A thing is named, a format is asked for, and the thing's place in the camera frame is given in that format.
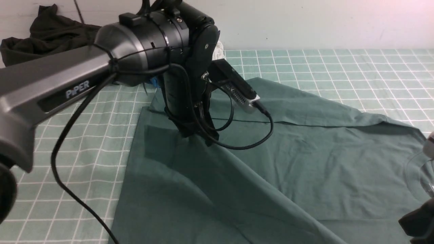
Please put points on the green long sleeve shirt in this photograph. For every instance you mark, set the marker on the green long sleeve shirt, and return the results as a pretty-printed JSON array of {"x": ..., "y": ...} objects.
[{"x": 329, "y": 174}]

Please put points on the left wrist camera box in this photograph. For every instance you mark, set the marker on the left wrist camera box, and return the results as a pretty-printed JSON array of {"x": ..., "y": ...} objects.
[{"x": 222, "y": 74}]

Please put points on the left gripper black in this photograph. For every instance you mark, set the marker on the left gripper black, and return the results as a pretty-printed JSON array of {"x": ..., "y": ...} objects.
[{"x": 187, "y": 103}]

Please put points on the white crumpled garment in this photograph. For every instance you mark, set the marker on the white crumpled garment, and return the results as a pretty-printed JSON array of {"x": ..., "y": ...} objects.
[{"x": 218, "y": 52}]

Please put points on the dark olive crumpled garment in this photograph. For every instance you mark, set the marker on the dark olive crumpled garment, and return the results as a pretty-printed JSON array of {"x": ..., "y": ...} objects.
[{"x": 50, "y": 33}]

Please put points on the green checkered tablecloth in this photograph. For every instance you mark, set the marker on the green checkered tablecloth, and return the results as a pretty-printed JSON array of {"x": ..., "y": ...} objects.
[{"x": 395, "y": 83}]

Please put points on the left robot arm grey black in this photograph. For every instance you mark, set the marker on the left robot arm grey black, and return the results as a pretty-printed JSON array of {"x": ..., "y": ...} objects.
[{"x": 155, "y": 41}]

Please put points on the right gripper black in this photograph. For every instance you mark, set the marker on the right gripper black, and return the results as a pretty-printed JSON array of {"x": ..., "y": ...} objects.
[{"x": 419, "y": 224}]

